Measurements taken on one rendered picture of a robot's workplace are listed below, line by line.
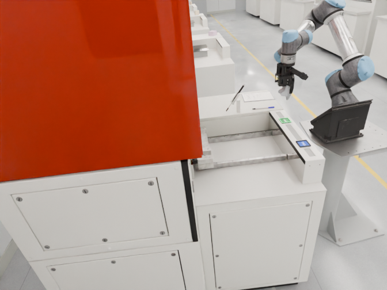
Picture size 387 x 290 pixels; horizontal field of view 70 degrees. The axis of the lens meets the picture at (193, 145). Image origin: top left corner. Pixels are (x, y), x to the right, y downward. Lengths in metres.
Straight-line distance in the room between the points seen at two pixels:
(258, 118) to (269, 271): 0.92
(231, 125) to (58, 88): 1.19
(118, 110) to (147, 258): 0.67
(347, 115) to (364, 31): 4.43
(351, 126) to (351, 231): 0.91
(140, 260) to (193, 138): 0.62
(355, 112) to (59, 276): 1.70
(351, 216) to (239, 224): 1.28
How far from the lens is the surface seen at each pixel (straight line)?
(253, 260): 1.71
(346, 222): 2.49
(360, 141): 1.88
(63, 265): 1.36
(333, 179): 2.04
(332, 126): 1.76
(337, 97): 1.83
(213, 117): 1.75
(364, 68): 1.76
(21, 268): 2.60
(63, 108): 0.88
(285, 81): 1.57
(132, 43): 0.77
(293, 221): 1.53
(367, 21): 6.12
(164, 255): 1.25
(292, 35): 1.51
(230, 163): 1.53
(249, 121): 1.81
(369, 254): 2.36
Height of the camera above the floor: 1.75
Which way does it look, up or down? 32 degrees down
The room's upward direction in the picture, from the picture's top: 6 degrees counter-clockwise
